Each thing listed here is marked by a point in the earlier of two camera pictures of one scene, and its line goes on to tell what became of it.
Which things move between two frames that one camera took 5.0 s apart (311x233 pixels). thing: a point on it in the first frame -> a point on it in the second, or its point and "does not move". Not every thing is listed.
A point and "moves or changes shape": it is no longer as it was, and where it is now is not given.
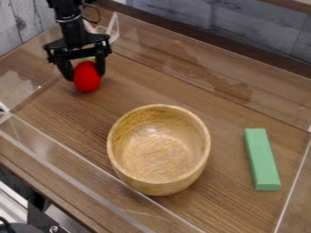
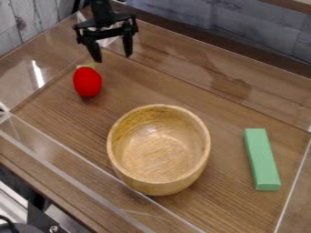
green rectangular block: x=263 y=169 does not move
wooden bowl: x=158 y=146 does not move
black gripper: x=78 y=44 -> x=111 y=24
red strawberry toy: x=87 y=74 moves or changes shape
